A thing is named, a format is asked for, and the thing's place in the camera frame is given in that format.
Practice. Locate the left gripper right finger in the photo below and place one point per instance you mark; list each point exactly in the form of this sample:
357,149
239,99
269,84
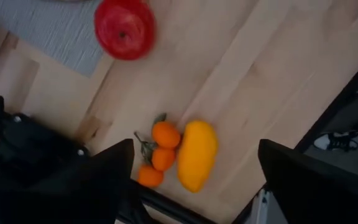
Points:
322,199

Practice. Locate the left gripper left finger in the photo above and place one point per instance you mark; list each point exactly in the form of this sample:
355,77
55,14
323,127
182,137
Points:
98,193

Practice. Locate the orange tangerine bunch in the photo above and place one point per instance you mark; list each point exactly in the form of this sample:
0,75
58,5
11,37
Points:
165,135

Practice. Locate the yellow mango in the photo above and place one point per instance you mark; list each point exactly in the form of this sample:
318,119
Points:
197,155

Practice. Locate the bright red apple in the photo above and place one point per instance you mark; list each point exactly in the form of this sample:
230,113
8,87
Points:
124,31

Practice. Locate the person's shoe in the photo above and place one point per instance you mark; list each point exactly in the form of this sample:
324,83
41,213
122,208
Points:
337,143

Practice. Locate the grey placemat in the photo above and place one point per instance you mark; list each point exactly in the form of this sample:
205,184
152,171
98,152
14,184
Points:
42,31

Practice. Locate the white frame bracket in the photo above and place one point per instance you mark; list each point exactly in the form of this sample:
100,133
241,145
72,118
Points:
264,208

